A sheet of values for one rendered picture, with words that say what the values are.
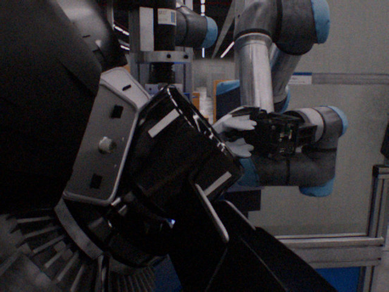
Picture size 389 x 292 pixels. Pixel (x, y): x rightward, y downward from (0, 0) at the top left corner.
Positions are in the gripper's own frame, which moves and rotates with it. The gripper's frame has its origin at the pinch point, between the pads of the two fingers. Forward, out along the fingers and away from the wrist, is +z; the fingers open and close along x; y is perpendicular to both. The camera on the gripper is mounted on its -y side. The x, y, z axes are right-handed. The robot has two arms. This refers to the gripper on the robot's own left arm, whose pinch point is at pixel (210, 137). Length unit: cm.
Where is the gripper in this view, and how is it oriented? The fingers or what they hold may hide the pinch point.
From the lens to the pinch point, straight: 53.0
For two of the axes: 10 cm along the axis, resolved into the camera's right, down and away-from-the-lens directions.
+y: 6.3, 2.5, -7.4
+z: -7.8, 1.2, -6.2
